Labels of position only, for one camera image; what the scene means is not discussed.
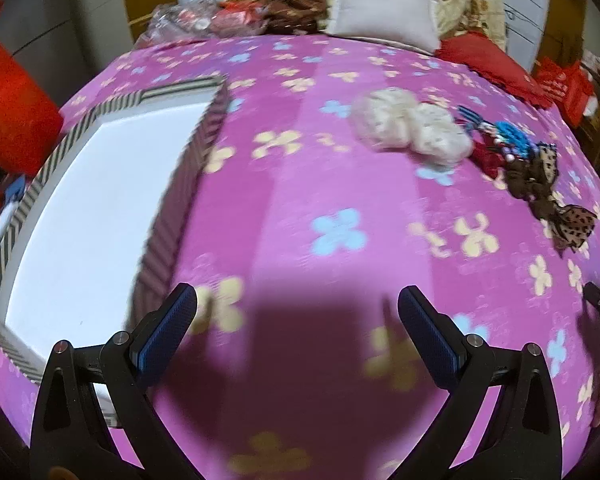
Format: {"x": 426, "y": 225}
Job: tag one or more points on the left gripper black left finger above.
{"x": 70, "y": 438}

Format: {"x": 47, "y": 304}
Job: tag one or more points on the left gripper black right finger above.
{"x": 522, "y": 438}

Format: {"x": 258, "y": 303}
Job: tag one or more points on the leopard print bow hair clip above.
{"x": 571, "y": 225}

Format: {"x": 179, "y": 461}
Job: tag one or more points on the brown scrunchie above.
{"x": 525, "y": 180}

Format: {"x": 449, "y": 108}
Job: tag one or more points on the cream lace scrunchie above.
{"x": 438, "y": 136}
{"x": 385, "y": 119}

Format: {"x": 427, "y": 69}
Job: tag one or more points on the white box with striped rim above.
{"x": 93, "y": 244}

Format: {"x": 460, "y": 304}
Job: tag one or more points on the red fabric flower accessory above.
{"x": 488, "y": 155}

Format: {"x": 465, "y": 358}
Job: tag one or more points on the red shopping bag right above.
{"x": 568, "y": 86}

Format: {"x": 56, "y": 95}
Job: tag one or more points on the red heart cushion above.
{"x": 480, "y": 54}

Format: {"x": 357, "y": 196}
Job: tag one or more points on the pink floral bed blanket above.
{"x": 299, "y": 237}

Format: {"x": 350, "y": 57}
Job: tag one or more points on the red gift bag left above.
{"x": 30, "y": 122}

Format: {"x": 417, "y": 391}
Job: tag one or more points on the white small pillow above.
{"x": 408, "y": 24}

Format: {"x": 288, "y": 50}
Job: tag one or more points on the clear plastic snack bag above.
{"x": 199, "y": 20}

